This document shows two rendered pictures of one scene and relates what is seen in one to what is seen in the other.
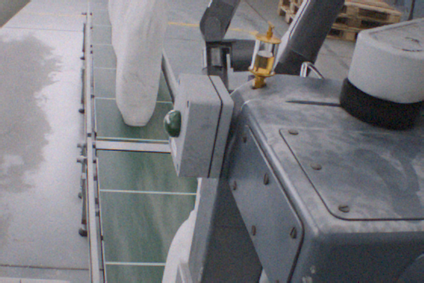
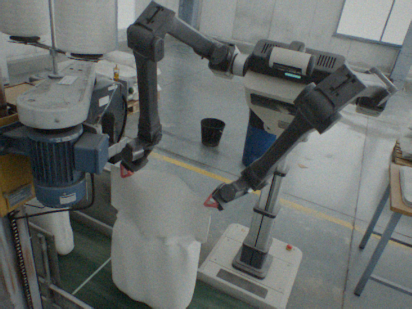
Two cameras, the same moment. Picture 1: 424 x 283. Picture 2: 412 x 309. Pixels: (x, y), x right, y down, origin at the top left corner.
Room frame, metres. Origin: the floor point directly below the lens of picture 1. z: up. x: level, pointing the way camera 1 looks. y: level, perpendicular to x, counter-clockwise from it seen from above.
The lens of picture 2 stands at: (1.73, -0.83, 1.77)
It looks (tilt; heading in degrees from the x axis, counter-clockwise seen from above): 29 degrees down; 128
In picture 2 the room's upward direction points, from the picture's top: 8 degrees clockwise
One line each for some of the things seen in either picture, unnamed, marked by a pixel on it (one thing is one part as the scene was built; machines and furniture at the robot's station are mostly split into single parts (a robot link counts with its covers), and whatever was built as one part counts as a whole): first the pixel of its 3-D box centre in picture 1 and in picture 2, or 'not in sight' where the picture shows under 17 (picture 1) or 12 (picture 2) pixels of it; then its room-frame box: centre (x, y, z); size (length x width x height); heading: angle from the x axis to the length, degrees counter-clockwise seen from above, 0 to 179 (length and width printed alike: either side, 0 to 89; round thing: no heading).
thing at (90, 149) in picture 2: not in sight; (92, 156); (0.94, -0.36, 1.25); 0.10 x 0.08 x 0.12; 131
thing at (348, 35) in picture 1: (335, 24); not in sight; (6.54, -1.16, 0.07); 1.20 x 0.82 x 0.14; 104
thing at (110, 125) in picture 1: (125, 63); not in sight; (3.27, 0.60, 0.33); 2.21 x 0.39 x 0.09; 16
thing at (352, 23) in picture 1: (339, 13); not in sight; (6.55, -1.17, 0.22); 1.21 x 0.84 x 0.14; 106
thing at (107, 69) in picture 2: not in sight; (110, 72); (-1.75, 1.50, 0.56); 0.66 x 0.42 x 0.15; 106
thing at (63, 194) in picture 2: not in sight; (58, 164); (0.87, -0.43, 1.21); 0.15 x 0.15 x 0.25
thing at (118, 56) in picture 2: not in sight; (125, 60); (-2.16, 2.02, 0.56); 0.67 x 0.43 x 0.15; 16
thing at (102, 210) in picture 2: not in sight; (62, 177); (-0.01, -0.02, 0.53); 1.05 x 0.02 x 0.41; 16
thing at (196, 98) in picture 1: (198, 125); (123, 88); (0.57, 0.02, 1.28); 0.08 x 0.05 x 0.09; 16
